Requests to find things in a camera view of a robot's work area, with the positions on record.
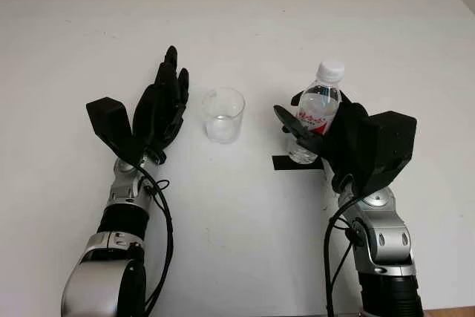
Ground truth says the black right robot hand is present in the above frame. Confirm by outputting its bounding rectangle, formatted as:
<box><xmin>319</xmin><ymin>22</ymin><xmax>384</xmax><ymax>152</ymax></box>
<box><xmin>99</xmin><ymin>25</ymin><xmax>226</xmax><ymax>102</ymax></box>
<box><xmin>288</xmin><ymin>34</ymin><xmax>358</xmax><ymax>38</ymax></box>
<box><xmin>273</xmin><ymin>90</ymin><xmax>381</xmax><ymax>194</ymax></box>

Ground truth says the clear water bottle red label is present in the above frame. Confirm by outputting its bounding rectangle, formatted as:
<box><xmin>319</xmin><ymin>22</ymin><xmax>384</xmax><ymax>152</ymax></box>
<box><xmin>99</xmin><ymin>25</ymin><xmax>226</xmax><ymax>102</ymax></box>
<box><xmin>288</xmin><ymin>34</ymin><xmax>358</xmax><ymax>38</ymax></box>
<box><xmin>287</xmin><ymin>59</ymin><xmax>345</xmax><ymax>165</ymax></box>

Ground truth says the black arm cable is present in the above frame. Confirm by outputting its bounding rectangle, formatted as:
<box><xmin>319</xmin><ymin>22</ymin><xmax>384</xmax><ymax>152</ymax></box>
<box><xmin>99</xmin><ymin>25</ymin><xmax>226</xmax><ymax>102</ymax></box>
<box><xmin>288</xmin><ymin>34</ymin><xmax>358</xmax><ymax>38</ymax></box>
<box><xmin>323</xmin><ymin>183</ymin><xmax>367</xmax><ymax>317</ymax></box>
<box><xmin>137</xmin><ymin>160</ymin><xmax>175</xmax><ymax>317</ymax></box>

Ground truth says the black tape strip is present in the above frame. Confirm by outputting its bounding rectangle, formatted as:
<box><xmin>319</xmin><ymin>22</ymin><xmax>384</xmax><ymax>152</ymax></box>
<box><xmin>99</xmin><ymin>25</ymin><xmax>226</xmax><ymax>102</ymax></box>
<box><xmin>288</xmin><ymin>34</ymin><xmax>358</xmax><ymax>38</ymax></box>
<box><xmin>272</xmin><ymin>155</ymin><xmax>324</xmax><ymax>171</ymax></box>

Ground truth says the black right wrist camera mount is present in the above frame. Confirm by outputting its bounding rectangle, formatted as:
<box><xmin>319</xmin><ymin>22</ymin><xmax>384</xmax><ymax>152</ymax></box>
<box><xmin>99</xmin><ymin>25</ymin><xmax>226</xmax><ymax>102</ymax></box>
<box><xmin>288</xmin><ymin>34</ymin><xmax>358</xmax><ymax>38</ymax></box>
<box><xmin>361</xmin><ymin>110</ymin><xmax>417</xmax><ymax>196</ymax></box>

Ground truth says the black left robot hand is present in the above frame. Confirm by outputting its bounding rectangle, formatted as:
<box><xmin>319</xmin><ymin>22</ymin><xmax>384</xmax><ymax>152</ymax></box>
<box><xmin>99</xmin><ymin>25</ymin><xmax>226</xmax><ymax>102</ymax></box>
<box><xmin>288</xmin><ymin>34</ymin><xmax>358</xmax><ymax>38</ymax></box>
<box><xmin>131</xmin><ymin>45</ymin><xmax>191</xmax><ymax>164</ymax></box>

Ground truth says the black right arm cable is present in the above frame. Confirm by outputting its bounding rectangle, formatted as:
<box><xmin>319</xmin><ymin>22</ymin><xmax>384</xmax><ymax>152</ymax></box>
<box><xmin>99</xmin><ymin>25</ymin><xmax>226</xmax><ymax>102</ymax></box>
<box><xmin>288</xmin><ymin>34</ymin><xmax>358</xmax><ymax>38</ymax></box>
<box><xmin>323</xmin><ymin>183</ymin><xmax>367</xmax><ymax>317</ymax></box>

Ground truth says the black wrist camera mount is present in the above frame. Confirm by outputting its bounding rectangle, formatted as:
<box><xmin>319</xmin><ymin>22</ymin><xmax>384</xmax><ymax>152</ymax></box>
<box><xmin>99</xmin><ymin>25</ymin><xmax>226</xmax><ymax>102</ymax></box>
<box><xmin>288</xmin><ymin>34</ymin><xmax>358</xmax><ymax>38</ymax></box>
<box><xmin>85</xmin><ymin>97</ymin><xmax>146</xmax><ymax>164</ymax></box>
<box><xmin>361</xmin><ymin>110</ymin><xmax>417</xmax><ymax>196</ymax></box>

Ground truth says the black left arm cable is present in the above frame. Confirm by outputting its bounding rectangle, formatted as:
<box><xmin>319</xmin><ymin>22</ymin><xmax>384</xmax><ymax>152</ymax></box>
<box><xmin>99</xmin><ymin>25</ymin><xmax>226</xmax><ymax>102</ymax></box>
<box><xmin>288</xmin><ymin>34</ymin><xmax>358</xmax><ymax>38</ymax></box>
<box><xmin>137</xmin><ymin>160</ymin><xmax>175</xmax><ymax>317</ymax></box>

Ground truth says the clear plastic cup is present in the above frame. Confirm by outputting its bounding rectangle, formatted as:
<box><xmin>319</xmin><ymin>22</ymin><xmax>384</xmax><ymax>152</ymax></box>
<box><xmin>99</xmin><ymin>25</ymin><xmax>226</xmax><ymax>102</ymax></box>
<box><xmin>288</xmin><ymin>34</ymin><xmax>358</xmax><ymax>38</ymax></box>
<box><xmin>202</xmin><ymin>87</ymin><xmax>246</xmax><ymax>144</ymax></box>

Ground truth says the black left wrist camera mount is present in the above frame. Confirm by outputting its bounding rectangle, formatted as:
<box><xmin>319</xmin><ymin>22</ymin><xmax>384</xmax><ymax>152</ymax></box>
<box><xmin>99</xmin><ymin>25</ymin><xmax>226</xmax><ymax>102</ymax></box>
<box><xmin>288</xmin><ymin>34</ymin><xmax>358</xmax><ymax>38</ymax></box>
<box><xmin>85</xmin><ymin>97</ymin><xmax>146</xmax><ymax>164</ymax></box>

